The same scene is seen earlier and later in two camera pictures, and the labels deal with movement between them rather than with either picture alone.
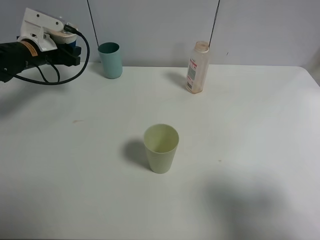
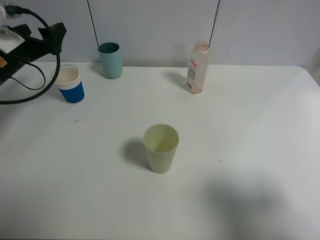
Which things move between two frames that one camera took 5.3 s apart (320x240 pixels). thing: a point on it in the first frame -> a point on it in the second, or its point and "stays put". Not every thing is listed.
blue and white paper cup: (65, 38) -> (70, 84)
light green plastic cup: (161, 142) stays put
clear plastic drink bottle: (198, 67) stays put
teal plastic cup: (111, 58) stays put
